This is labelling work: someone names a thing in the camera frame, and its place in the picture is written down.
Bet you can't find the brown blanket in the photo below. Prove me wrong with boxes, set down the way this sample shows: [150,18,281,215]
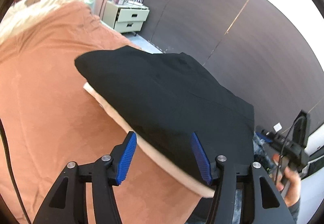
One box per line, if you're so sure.
[0,1,218,224]

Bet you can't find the white cabinet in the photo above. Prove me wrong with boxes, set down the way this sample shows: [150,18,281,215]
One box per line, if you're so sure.
[304,128,324,171]

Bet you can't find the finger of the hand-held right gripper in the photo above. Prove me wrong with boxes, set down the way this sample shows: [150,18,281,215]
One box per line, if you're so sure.
[255,125,274,143]

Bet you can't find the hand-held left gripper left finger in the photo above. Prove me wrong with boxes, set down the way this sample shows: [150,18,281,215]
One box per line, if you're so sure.
[33,131,137,224]

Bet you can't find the black shirt with yellow print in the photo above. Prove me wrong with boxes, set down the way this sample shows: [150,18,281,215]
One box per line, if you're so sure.
[75,45,255,181]

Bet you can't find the person's right forearm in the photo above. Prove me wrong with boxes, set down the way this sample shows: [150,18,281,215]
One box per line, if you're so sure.
[286,199,302,224]

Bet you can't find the white nightstand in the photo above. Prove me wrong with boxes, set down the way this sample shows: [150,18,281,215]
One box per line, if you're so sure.
[101,0,150,37]

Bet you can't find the cream garment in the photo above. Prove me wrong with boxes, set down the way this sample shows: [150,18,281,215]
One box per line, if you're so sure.
[83,82,218,198]

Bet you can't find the person's right hand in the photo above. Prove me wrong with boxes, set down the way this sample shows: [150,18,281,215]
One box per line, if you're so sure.
[272,154,302,206]

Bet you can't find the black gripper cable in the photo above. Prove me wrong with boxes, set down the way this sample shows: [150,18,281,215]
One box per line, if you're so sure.
[276,115,308,184]

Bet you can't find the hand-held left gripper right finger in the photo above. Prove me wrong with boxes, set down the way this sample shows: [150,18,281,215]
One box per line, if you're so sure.
[190,132,295,224]

